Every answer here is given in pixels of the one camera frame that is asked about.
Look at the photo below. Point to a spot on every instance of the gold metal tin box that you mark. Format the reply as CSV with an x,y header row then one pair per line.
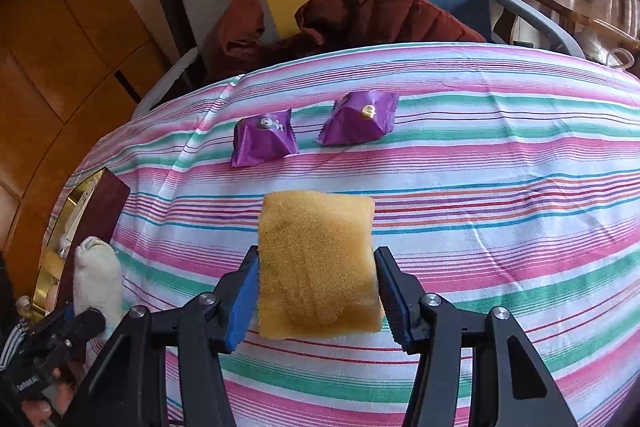
x,y
107,207

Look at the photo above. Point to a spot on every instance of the wooden cabinet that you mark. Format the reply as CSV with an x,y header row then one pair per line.
x,y
60,32

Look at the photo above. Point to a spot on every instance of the dark red jacket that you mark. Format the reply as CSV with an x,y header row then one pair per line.
x,y
375,12

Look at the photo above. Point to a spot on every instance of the purple snack packet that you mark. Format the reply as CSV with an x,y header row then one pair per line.
x,y
265,142
355,122

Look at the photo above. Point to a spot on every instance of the person's left hand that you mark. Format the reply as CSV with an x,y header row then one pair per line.
x,y
60,392

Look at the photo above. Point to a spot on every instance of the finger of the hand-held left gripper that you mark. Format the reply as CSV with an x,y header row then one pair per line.
x,y
82,324

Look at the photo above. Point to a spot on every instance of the wooden shelf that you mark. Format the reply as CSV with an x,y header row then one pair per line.
x,y
550,4

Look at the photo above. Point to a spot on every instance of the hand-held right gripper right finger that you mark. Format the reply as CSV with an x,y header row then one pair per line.
x,y
400,322

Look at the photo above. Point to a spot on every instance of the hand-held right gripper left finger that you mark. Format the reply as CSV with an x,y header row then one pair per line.
x,y
245,302

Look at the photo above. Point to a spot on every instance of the yellow sponge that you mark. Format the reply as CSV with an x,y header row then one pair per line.
x,y
315,257

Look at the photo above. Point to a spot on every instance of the striped tablecloth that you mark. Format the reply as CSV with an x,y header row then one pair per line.
x,y
500,217

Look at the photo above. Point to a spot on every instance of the white cloth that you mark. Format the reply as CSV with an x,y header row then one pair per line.
x,y
97,272

